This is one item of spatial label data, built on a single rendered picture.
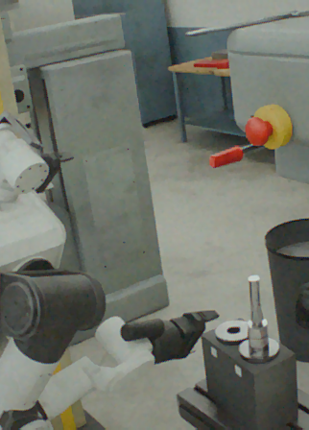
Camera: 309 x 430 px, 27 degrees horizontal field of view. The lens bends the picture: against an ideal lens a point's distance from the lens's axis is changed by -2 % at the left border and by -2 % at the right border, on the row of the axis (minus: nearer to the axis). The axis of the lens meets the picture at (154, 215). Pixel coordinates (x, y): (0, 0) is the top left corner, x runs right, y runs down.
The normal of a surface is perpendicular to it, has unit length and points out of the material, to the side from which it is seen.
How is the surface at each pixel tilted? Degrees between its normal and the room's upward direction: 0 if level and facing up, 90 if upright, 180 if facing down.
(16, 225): 34
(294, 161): 90
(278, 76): 90
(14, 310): 68
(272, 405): 90
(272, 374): 90
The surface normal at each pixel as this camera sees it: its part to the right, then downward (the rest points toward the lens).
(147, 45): 0.57, 0.22
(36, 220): 0.34, -0.70
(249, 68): -0.81, 0.31
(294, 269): -0.57, 0.43
